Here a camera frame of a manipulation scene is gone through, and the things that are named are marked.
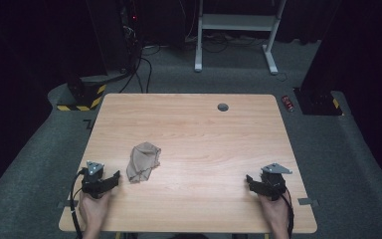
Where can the grey tape strip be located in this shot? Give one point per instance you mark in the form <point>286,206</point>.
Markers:
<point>69,203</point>
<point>308,201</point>

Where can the white metal stand frame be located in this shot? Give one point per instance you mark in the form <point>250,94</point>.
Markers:
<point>235,22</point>

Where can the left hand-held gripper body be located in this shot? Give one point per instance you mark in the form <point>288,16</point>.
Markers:
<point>93,184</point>

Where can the dark computer tower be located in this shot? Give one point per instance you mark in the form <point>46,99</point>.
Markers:
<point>131,30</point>

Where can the black floor tape mark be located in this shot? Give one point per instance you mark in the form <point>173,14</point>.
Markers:
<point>89,124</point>

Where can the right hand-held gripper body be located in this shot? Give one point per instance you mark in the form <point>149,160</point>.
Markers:
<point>273,186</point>

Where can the grey-brown cloth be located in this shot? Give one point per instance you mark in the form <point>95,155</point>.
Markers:
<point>142,162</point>

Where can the red can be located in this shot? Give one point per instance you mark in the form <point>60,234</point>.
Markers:
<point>287,103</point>

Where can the grey round table grommet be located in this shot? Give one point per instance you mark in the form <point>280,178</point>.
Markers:
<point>223,107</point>

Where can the person's right hand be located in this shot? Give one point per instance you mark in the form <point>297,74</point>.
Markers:
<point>275,212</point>

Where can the black yellow striped stand base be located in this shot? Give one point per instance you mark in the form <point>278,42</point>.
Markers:
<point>86,96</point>

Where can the person's left hand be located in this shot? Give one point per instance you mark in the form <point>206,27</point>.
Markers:
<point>93,210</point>

